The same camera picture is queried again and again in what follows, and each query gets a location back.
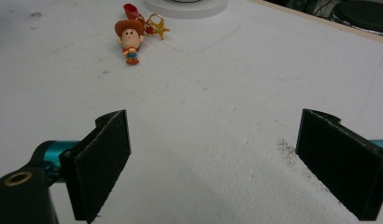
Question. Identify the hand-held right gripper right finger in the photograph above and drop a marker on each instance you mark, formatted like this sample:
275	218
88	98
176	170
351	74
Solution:
342	165

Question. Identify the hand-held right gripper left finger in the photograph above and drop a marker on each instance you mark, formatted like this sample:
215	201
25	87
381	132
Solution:
99	161

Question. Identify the white hook stand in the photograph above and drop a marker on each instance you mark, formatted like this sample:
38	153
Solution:
186	9

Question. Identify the white foam board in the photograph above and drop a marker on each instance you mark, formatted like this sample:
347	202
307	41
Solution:
211	93

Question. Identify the black round stool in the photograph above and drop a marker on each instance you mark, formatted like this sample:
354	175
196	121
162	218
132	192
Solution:
364	14

